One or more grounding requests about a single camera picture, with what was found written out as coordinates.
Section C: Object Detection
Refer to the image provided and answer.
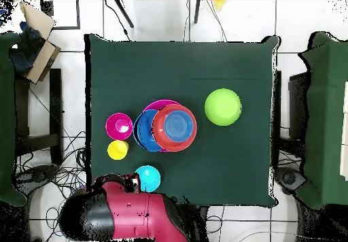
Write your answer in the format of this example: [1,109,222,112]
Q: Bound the small translucent blue bowl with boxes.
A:
[163,109,194,143]

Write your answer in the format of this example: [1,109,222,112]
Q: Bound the orange bowl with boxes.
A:
[151,103,198,152]

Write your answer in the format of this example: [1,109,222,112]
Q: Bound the large pink bowl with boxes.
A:
[142,99,182,153]

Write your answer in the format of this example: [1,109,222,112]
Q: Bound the large blue bowl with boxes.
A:
[133,109,164,153]

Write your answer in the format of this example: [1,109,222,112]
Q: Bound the lime green bowl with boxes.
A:
[204,88,243,126]

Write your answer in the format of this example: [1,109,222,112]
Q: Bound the dark green table cloth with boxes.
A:
[84,33,281,208]

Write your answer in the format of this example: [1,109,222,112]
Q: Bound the cyan cup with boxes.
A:
[135,165,162,193]

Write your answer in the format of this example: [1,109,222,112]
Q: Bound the small magenta bowl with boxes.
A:
[105,112,134,141]

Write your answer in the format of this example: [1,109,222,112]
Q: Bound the yellow cup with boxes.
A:
[107,139,129,160]

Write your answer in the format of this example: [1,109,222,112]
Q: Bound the black tripod leg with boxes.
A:
[114,0,135,29]
[193,0,202,24]

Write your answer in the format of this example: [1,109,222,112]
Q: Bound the black equipment box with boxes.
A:
[288,71,309,139]

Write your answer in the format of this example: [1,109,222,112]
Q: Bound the cardboard box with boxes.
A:
[18,0,62,85]

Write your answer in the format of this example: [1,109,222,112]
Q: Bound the green cloth side table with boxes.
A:
[0,32,28,207]
[297,31,348,210]

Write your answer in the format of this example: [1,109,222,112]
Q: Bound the blue fabric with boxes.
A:
[9,21,46,73]

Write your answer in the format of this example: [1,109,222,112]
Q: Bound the black cable tangle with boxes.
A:
[16,130,88,242]

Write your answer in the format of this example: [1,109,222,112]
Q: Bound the black chair frame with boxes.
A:
[14,67,63,167]

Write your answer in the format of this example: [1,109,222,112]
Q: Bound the grey pedestal foot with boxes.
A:
[274,167,308,192]
[16,164,59,188]

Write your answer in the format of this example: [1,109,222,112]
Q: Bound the dark rectangular frame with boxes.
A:
[40,0,81,31]

